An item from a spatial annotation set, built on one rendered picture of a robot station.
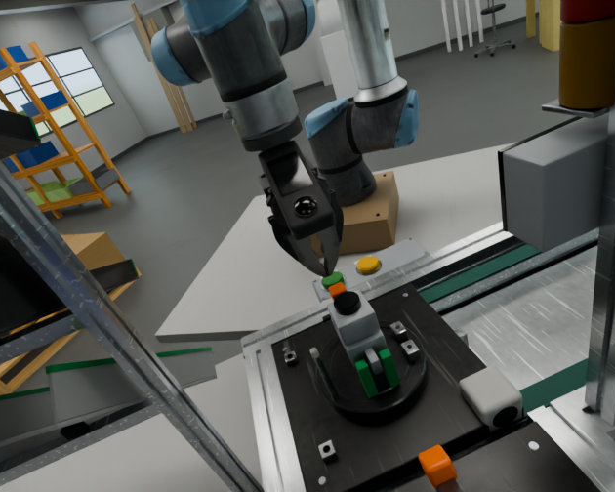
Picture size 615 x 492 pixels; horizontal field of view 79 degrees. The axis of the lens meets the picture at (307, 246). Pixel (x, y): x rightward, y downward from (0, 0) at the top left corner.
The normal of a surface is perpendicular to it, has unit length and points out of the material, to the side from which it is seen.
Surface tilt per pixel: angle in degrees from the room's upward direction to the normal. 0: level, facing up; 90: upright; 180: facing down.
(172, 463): 0
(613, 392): 90
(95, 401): 90
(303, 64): 90
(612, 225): 90
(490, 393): 0
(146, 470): 0
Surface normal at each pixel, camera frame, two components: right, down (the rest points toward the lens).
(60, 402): 0.94, -0.32
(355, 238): -0.24, 0.58
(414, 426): -0.32, -0.81
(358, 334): 0.25, 0.44
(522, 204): -0.92, 0.40
